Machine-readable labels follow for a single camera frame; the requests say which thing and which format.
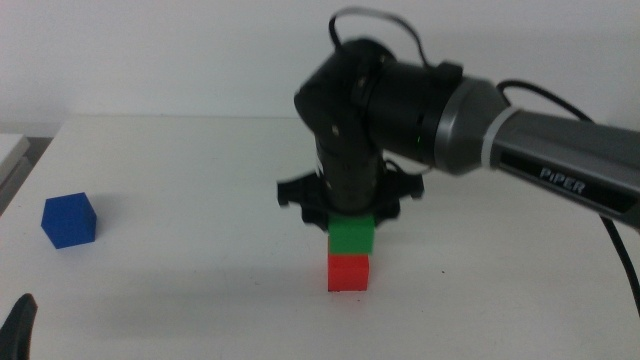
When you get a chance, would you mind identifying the green cube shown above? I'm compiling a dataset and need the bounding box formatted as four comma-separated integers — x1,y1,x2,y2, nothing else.
328,213,376,255

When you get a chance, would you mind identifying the red cube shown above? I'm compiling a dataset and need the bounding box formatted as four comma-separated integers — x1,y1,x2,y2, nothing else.
327,253,370,293

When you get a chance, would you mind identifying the blue cube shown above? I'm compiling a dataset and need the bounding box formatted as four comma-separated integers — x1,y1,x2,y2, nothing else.
40,192,98,250

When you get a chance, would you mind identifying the thin black cable loop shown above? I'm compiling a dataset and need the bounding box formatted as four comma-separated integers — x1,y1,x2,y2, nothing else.
327,5,432,69

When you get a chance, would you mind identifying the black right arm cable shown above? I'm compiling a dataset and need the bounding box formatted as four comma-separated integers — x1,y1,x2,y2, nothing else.
497,79,640,319

